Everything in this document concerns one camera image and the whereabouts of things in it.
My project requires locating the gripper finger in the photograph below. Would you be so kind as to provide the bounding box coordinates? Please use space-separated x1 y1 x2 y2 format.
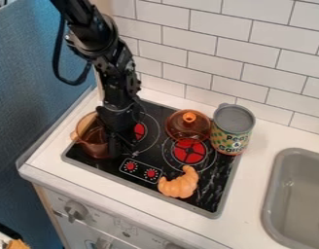
104 131 124 160
122 127 140 154

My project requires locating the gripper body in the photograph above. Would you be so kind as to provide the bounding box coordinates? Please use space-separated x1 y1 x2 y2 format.
94 102 143 138

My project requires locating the orange pot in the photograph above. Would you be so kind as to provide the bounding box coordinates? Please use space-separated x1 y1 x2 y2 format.
69 111 113 160

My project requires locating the orange pot lid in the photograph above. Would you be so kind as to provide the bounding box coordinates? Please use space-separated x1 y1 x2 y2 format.
163 109 213 143

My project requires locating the orange toy croissant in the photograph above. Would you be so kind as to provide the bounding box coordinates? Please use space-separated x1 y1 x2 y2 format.
157 164 201 199

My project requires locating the toy stove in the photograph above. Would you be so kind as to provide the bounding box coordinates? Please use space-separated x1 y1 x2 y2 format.
59 97 244 220

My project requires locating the green and orange can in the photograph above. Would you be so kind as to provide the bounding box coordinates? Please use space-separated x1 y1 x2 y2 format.
208 102 258 157

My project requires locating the toy sink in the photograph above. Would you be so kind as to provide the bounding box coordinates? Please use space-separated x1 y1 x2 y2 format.
259 147 319 249

